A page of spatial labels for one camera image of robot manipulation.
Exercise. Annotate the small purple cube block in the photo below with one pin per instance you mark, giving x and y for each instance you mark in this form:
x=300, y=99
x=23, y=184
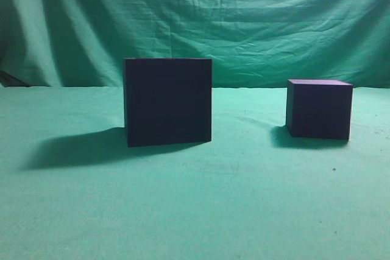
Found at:
x=319, y=108

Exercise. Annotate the large purple foam groove block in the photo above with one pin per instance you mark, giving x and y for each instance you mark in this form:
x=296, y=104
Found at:
x=167, y=100

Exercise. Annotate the green cloth backdrop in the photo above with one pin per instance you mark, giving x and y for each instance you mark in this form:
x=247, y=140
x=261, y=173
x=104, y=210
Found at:
x=72, y=189

